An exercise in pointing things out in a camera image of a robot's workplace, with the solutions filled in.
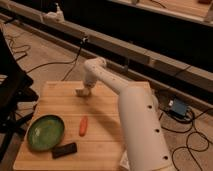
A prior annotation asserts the green plate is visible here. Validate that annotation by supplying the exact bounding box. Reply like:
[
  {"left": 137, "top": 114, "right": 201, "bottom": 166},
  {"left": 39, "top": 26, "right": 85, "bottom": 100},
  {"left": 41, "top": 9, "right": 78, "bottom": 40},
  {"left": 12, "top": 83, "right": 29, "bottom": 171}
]
[{"left": 27, "top": 115, "right": 65, "bottom": 151}]

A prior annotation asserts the long wooden rail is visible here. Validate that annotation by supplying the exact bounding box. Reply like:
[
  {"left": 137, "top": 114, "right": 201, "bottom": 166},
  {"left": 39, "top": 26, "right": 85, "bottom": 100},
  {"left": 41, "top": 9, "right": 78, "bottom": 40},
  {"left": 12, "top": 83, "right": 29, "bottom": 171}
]
[{"left": 0, "top": 0, "right": 213, "bottom": 90}]

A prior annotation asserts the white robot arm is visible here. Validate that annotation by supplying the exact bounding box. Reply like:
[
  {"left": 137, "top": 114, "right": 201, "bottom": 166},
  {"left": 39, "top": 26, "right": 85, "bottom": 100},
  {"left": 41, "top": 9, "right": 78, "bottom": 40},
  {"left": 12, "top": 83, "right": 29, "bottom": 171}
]
[{"left": 84, "top": 58, "right": 175, "bottom": 171}]

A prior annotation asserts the blue box on floor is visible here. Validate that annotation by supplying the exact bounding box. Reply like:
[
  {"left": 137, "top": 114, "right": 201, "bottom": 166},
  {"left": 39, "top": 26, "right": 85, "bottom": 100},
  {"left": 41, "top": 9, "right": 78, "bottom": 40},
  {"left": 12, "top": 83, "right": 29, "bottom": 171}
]
[{"left": 169, "top": 99, "right": 188, "bottom": 118}]

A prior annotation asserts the black floor cable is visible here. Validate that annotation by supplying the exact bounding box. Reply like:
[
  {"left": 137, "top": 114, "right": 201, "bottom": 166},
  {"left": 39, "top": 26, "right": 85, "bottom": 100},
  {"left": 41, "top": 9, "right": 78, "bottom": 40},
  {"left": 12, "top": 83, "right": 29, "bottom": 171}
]
[{"left": 6, "top": 34, "right": 90, "bottom": 82}]

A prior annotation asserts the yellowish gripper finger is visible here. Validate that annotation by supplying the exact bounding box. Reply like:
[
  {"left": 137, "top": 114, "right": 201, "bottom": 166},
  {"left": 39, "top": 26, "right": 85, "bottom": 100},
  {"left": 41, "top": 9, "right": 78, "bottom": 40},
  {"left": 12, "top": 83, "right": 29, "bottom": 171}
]
[{"left": 84, "top": 87, "right": 92, "bottom": 96}]

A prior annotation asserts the white sponge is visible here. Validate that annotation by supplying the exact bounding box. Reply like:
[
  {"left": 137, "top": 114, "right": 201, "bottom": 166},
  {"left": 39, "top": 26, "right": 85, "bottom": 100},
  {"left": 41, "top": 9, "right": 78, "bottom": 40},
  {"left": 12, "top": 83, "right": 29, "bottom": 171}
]
[{"left": 76, "top": 88, "right": 87, "bottom": 97}]

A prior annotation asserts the orange carrot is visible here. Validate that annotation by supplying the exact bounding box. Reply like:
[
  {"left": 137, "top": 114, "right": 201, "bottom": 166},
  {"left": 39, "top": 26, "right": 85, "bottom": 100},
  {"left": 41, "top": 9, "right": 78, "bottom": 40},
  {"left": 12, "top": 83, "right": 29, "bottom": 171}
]
[{"left": 79, "top": 116, "right": 88, "bottom": 136}]

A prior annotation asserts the black rectangular block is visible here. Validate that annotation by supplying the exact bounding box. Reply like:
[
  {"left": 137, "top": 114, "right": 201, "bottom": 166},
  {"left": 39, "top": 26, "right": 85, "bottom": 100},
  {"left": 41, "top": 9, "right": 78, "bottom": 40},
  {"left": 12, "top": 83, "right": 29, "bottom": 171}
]
[{"left": 52, "top": 142, "right": 77, "bottom": 158}]

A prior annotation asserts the white object on rail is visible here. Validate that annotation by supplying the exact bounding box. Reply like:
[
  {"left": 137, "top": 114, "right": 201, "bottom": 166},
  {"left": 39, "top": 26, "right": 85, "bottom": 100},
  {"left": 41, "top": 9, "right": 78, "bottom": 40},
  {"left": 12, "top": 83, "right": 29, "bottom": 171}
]
[{"left": 44, "top": 3, "right": 65, "bottom": 22}]

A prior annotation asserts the black chair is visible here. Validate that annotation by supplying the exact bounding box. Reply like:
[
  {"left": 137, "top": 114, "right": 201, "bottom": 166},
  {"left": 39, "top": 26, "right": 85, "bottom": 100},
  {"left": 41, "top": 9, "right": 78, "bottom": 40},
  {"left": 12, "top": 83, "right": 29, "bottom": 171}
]
[{"left": 0, "top": 31, "right": 38, "bottom": 162}]

